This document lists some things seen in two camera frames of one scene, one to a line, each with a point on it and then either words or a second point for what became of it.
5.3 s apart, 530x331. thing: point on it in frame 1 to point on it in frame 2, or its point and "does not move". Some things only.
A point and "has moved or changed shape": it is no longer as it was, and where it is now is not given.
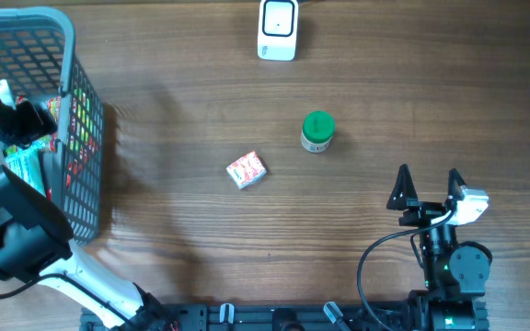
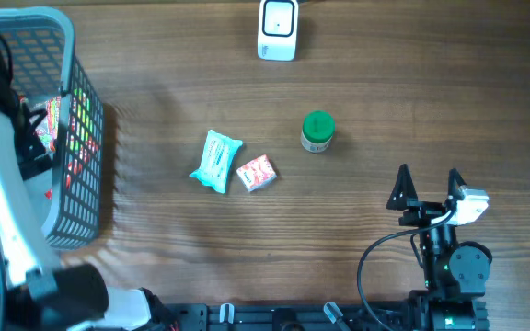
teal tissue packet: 27,163 has moved or changed shape
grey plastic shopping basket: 30,51 does not move
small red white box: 247,170 has moved or changed shape
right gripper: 422,211 does not move
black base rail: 257,318 does not move
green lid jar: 318,128 does not move
